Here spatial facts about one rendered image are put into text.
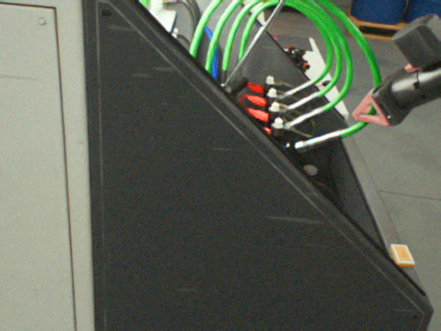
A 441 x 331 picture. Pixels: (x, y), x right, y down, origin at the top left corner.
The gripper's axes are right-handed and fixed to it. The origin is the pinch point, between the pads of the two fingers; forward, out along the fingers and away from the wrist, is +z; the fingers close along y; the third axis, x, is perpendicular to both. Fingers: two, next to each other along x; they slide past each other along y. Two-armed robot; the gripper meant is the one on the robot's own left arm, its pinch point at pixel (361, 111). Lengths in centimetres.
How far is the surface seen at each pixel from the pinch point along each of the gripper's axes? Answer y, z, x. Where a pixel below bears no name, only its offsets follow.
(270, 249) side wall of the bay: 30.1, 5.8, 7.0
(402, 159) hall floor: -184, 143, 89
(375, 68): -0.6, -7.2, -6.0
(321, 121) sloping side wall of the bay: -31, 39, 7
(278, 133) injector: 1.3, 20.6, -3.0
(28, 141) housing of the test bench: 49, 12, -28
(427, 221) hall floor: -132, 111, 104
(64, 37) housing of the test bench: 42, -1, -35
